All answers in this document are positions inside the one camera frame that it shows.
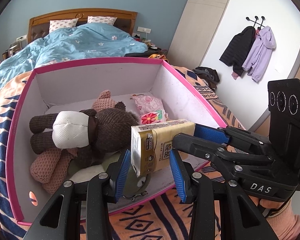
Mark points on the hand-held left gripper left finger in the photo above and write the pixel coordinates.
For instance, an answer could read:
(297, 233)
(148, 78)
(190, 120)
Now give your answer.
(122, 177)

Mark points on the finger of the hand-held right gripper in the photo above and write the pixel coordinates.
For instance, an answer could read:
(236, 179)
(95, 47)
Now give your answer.
(207, 131)
(195, 143)

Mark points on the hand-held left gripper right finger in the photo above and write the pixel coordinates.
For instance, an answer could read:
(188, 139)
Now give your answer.
(177, 180)

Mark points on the green plush purse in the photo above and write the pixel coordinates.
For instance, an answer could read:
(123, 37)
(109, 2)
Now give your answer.
(110, 162)

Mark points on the yellow tissue packet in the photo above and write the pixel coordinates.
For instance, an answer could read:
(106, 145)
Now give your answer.
(155, 145)

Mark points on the brown knitted plush bear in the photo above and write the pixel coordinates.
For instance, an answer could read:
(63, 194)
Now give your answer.
(110, 127)

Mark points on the pink satin pouch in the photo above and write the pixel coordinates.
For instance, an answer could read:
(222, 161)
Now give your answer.
(147, 103)

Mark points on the pink knitted plush bear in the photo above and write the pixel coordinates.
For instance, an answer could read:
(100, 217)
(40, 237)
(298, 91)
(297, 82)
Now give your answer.
(50, 167)

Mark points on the pink cardboard box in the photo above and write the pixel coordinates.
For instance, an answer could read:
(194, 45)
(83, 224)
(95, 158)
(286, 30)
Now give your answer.
(102, 80)

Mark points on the person's right hand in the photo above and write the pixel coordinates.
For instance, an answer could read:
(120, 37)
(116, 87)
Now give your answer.
(271, 204)

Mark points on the pile of dark clothes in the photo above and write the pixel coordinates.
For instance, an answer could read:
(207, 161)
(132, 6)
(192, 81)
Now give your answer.
(206, 76)

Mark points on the pink garment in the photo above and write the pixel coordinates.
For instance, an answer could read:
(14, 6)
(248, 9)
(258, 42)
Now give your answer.
(235, 75)

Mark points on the purple jacket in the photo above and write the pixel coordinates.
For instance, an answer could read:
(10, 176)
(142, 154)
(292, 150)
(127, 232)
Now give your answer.
(261, 52)

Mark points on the black jacket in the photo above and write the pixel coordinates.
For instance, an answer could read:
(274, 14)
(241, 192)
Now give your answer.
(236, 50)

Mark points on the yellow bag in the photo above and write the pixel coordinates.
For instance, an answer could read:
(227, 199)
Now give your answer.
(157, 56)

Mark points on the dark cloth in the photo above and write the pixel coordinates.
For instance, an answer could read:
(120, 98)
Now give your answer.
(137, 54)

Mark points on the beige wardrobe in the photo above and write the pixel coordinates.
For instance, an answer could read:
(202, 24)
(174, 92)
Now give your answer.
(197, 22)

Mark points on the black coat hook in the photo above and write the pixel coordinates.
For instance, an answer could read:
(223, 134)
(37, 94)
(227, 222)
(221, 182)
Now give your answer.
(255, 21)

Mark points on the blue floral duvet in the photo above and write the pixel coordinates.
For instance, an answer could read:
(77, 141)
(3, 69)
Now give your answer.
(77, 45)

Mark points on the white dotted pillow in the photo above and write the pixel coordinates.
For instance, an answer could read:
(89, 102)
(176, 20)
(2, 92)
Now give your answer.
(63, 25)
(102, 20)

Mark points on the wooden headboard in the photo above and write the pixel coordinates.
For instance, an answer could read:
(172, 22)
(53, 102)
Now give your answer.
(77, 13)

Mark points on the white wall socket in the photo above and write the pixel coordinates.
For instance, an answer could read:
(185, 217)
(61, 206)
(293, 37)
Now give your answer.
(21, 39)
(143, 29)

